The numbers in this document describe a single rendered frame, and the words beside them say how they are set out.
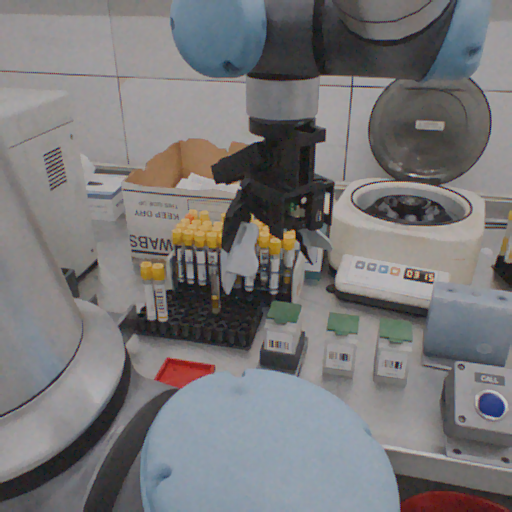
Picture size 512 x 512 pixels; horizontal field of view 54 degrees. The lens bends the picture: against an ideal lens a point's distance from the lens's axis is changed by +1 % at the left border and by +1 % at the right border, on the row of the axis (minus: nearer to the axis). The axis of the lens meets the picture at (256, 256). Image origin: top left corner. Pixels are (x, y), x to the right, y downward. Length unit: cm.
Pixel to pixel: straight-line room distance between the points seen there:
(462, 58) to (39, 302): 29
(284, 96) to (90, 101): 83
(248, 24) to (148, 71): 84
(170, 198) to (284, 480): 69
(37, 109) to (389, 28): 57
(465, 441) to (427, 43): 43
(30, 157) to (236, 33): 47
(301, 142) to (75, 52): 85
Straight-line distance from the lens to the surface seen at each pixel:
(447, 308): 69
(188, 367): 69
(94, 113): 129
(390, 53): 36
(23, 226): 22
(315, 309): 80
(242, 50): 39
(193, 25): 40
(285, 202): 54
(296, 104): 51
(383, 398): 66
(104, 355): 27
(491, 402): 59
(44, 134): 81
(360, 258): 83
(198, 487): 22
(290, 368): 66
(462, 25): 37
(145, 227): 92
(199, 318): 74
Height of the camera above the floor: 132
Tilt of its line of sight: 28 degrees down
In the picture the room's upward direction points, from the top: straight up
